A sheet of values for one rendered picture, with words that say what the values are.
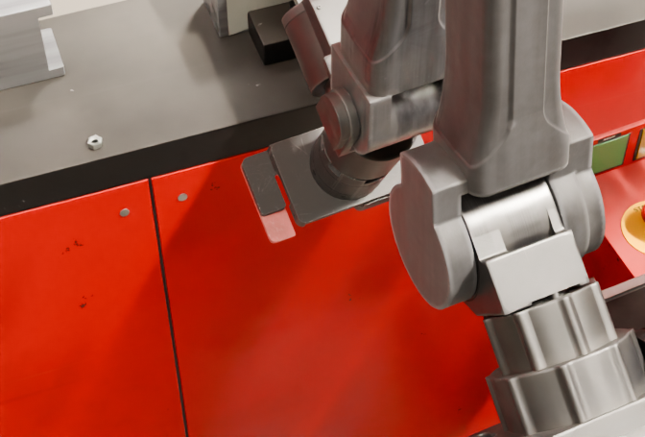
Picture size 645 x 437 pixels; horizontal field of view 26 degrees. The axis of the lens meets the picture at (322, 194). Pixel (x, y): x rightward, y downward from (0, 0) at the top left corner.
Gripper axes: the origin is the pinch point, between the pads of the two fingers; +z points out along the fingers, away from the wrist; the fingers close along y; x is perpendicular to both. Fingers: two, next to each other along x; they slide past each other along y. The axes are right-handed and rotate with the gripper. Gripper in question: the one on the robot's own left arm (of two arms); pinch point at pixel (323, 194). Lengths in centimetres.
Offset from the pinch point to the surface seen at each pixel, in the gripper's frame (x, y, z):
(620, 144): 1.9, -36.0, 18.6
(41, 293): -6.8, 21.5, 36.9
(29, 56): -26.8, 15.8, 23.1
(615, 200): 6.7, -34.1, 20.9
